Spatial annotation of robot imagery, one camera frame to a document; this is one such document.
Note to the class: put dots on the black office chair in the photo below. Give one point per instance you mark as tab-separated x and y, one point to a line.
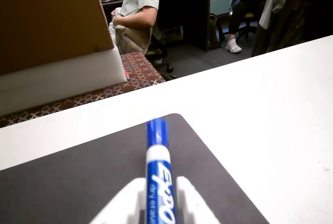
158	49

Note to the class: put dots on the blue Expo dry-erase marker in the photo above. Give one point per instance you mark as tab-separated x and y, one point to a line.
160	172

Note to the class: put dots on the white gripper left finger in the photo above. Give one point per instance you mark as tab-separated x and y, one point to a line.
122	203

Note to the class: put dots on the dark wooden desk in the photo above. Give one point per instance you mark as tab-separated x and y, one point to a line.
192	10

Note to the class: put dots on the white foam block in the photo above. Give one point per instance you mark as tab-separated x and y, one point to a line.
65	78

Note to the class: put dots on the person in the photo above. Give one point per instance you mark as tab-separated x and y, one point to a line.
141	0
235	23

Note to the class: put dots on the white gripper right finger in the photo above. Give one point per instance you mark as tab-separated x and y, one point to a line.
197	205

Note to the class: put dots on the grey jacket on chair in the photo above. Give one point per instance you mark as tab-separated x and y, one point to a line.
281	13

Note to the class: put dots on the dark backpack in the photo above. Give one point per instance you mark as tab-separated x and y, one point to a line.
214	32

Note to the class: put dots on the grey WOWROBO mat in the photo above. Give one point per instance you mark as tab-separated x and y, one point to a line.
78	177

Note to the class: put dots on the wall radiator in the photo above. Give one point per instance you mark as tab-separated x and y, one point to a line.
219	1

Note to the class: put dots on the brown cardboard box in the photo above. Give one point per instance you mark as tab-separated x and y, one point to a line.
52	20

